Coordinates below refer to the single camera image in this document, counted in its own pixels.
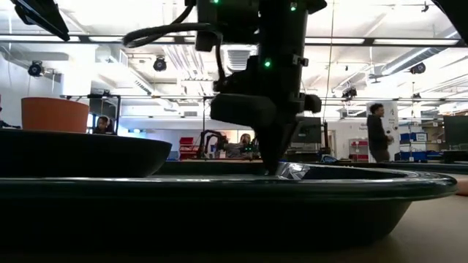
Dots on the shelf with blue bins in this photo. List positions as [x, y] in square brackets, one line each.
[417, 146]

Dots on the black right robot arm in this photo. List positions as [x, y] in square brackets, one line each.
[281, 29]

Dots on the dark green plastic tray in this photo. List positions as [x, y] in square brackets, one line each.
[219, 212]

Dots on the person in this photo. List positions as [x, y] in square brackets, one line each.
[104, 125]
[377, 135]
[244, 141]

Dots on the black round plate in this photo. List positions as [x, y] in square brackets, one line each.
[80, 155]

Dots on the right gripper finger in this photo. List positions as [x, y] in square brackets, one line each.
[268, 146]
[283, 139]

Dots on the rack with red bins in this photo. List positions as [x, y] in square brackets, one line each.
[359, 149]

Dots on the black monitor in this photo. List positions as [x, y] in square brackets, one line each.
[456, 130]
[309, 129]

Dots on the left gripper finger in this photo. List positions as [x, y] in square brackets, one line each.
[44, 20]

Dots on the white ceiling air duct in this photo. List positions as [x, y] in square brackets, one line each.
[237, 58]

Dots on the black background rig frame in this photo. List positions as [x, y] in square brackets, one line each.
[106, 96]
[204, 120]

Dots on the white pillar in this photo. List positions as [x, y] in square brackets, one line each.
[393, 120]

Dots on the red-orange plastic cup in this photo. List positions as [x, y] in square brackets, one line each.
[55, 115]

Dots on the black aluminium rig frame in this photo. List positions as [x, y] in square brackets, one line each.
[369, 41]

